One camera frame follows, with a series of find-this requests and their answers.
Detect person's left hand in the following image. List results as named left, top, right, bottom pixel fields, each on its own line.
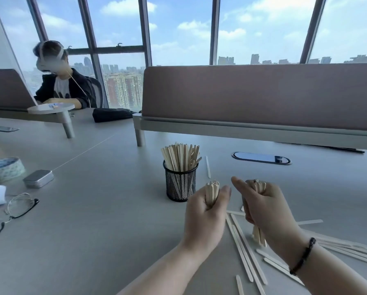
left=183, top=183, right=232, bottom=252

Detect person's right hand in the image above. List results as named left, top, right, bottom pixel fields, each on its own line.
left=231, top=176, right=307, bottom=261

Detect gathered wooden stick bunch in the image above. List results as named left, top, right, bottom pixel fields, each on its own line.
left=251, top=179, right=267, bottom=248
left=161, top=142, right=202, bottom=172
left=205, top=180, right=221, bottom=209

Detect pile of wooden sticks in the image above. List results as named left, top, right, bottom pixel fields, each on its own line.
left=205, top=156, right=367, bottom=295

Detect black mesh pen cup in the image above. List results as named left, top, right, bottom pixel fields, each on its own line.
left=163, top=160, right=199, bottom=202

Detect person's left forearm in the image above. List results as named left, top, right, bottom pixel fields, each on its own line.
left=117, top=242, right=210, bottom=295

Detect grey desk shelf riser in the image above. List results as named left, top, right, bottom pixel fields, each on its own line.
left=0, top=103, right=76, bottom=139
left=132, top=113, right=367, bottom=152

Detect pink desk divider panel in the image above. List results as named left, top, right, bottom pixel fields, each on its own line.
left=0, top=69, right=36, bottom=109
left=142, top=63, right=367, bottom=132

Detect black fabric bag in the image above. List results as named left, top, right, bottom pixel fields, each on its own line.
left=92, top=108, right=134, bottom=123

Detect silver metal tin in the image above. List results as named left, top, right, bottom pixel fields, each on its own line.
left=23, top=169, right=55, bottom=189

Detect grey mesh office chair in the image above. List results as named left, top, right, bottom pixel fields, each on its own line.
left=86, top=76, right=105, bottom=109

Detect black rimmed eyeglasses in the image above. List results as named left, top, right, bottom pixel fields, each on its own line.
left=0, top=193, right=40, bottom=244

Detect patterned tape roll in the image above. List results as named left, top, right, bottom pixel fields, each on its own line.
left=0, top=157, right=27, bottom=185

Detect white headset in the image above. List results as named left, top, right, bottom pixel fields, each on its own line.
left=36, top=41, right=69, bottom=73

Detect oval desk cable grommet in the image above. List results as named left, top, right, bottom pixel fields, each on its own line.
left=231, top=151, right=292, bottom=166

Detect black cord bracelet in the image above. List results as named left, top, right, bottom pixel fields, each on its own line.
left=289, top=237, right=316, bottom=276

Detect thin white cable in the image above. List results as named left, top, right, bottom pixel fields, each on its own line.
left=68, top=69, right=90, bottom=109

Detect dark window frame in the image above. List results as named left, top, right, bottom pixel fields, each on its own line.
left=25, top=0, right=328, bottom=109

